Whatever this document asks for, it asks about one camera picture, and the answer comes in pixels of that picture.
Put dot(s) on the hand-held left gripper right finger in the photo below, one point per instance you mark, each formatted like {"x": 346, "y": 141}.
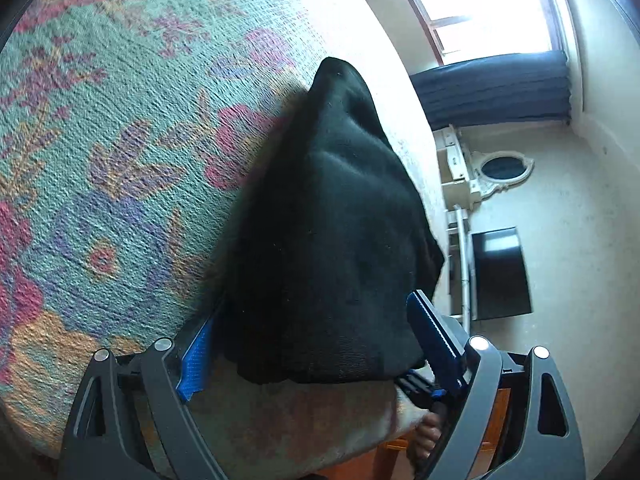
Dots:
{"x": 430, "y": 330}

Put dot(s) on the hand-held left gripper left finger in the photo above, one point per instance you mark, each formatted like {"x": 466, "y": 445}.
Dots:
{"x": 197, "y": 360}

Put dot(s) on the black pants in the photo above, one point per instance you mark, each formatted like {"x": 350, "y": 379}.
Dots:
{"x": 325, "y": 235}

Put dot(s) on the white low cabinet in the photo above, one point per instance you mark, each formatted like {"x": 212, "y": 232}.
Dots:
{"x": 462, "y": 260}

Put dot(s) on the black television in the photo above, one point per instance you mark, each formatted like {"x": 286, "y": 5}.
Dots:
{"x": 500, "y": 275}

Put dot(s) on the person's foot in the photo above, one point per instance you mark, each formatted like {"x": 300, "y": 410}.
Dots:
{"x": 425, "y": 442}

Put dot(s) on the white dresser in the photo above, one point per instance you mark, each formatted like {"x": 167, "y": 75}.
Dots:
{"x": 452, "y": 170}

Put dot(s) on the oval white-framed mirror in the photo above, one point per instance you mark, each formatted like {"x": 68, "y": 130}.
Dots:
{"x": 502, "y": 167}

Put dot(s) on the dark curtain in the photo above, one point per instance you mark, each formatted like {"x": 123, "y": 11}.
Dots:
{"x": 500, "y": 90}

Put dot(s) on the floral woven blanket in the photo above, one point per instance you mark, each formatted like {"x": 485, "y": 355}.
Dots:
{"x": 125, "y": 110}

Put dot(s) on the bright window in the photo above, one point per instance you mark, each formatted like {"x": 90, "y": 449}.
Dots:
{"x": 490, "y": 10}

